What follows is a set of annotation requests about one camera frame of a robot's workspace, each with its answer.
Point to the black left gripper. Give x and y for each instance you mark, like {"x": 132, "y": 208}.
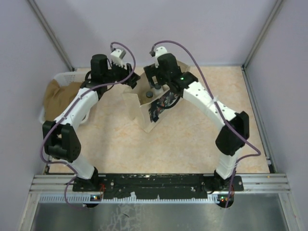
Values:
{"x": 124, "y": 72}

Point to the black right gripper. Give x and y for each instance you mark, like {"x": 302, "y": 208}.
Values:
{"x": 150, "y": 79}

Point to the white square bottle black cap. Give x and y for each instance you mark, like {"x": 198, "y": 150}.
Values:
{"x": 158, "y": 89}

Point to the clear square bottle black cap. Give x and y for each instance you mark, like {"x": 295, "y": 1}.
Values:
{"x": 149, "y": 95}

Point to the cream canvas tote bag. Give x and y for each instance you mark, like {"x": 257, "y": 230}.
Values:
{"x": 147, "y": 113}

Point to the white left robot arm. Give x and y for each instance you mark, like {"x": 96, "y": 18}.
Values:
{"x": 60, "y": 138}

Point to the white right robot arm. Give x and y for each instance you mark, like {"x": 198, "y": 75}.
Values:
{"x": 233, "y": 127}

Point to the white plastic basket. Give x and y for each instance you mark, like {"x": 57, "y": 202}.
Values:
{"x": 64, "y": 79}

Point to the brown cloth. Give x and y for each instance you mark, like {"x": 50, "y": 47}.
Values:
{"x": 57, "y": 98}

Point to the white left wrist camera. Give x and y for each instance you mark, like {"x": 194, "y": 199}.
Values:
{"x": 117, "y": 56}

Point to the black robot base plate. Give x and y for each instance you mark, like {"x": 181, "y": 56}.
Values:
{"x": 160, "y": 186}

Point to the aluminium frame rail left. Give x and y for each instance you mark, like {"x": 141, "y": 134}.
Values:
{"x": 50, "y": 34}

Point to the aluminium frame rail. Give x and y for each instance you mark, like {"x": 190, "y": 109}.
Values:
{"x": 50, "y": 34}
{"x": 261, "y": 36}

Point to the white slotted cable duct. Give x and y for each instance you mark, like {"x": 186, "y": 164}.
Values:
{"x": 90, "y": 198}

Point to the aluminium front frame rails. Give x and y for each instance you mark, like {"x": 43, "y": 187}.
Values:
{"x": 252, "y": 183}

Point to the aluminium frame rail right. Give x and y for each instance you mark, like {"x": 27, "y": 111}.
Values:
{"x": 261, "y": 36}

